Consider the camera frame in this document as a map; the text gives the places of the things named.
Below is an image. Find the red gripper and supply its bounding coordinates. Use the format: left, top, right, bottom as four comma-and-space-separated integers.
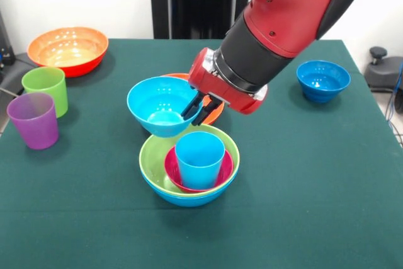
181, 47, 269, 127

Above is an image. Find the large orange bowl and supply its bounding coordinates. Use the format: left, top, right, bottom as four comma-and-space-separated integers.
26, 26, 110, 78
162, 72, 225, 126

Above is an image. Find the small light blue bowl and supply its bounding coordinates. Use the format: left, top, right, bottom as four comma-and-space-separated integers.
127, 76, 204, 139

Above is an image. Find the light blue cup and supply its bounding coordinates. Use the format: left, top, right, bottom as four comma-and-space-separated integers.
175, 131, 226, 190

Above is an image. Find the small pink bowl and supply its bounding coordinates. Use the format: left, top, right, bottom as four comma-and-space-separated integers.
163, 147, 235, 193

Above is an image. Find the large green bowl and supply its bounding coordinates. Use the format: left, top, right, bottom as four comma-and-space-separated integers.
139, 123, 241, 195

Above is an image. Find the large blue bowl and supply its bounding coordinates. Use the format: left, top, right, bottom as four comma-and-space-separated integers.
140, 169, 239, 208

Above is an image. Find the dark green table cloth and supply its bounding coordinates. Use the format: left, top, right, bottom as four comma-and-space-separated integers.
0, 38, 403, 269

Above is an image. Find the small dark blue bowl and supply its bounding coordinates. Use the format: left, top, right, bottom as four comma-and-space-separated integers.
295, 60, 351, 103

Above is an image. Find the green cup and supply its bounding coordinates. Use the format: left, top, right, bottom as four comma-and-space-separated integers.
21, 67, 69, 118

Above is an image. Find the purple cup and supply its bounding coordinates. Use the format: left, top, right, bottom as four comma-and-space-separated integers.
6, 92, 60, 151

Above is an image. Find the grey stand foot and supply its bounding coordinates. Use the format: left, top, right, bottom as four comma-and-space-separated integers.
366, 46, 403, 93
0, 51, 38, 100

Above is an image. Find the black equipment box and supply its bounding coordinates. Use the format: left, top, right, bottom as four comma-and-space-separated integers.
0, 10, 16, 67

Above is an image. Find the blue cable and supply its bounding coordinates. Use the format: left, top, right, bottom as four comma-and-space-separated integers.
385, 60, 403, 122

